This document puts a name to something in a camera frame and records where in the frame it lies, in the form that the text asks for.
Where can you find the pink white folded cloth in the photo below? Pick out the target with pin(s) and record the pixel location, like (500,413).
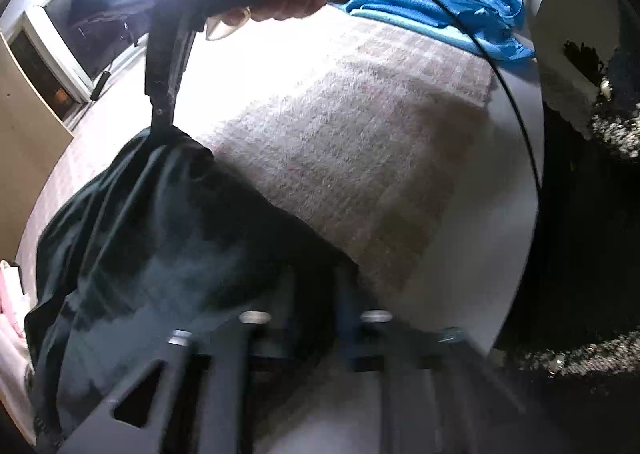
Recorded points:
(12,314)

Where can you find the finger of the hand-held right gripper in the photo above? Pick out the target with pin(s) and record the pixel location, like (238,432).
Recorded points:
(167,83)

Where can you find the dark grey pants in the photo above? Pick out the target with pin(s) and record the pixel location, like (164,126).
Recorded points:
(150,234)

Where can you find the shiny blue garment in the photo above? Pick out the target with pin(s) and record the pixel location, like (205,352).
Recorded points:
(425,3)

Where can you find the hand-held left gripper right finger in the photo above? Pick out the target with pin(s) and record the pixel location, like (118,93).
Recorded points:
(350,334)

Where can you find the person's speckled knit sweater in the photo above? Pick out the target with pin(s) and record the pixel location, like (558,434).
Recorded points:
(620,133)

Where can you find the white bed mattress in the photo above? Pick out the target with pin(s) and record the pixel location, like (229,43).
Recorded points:
(475,259)

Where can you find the cream fluffy rug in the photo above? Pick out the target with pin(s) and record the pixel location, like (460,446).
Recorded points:
(565,98)

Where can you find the light wooden wardrobe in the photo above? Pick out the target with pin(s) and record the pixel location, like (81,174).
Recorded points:
(30,173)

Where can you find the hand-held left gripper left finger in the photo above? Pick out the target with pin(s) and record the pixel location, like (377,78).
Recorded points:
(232,384)

